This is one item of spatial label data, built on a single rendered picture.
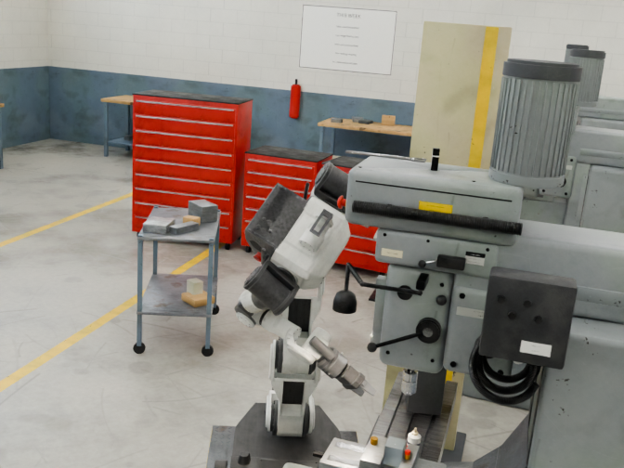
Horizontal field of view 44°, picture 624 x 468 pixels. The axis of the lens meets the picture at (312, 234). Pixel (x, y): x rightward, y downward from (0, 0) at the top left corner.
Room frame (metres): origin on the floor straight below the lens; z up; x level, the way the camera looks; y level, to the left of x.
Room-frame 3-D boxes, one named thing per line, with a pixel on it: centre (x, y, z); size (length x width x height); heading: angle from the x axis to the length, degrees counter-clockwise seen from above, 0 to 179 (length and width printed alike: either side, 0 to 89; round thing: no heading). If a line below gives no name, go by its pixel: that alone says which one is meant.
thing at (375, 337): (2.16, -0.22, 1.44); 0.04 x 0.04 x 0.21; 75
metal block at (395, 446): (1.98, -0.29, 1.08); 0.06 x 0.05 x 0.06; 163
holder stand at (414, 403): (2.54, -0.45, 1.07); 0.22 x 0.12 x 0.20; 176
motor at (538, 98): (2.07, -0.57, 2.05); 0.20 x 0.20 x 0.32
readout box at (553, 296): (1.73, -0.53, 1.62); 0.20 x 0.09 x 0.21; 75
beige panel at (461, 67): (3.85, -0.68, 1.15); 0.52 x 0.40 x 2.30; 75
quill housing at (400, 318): (2.13, -0.33, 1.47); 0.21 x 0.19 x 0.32; 165
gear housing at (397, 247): (2.12, -0.37, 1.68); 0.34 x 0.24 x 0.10; 75
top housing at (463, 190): (2.13, -0.34, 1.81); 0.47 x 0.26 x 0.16; 75
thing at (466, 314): (2.08, -0.52, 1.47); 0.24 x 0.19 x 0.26; 165
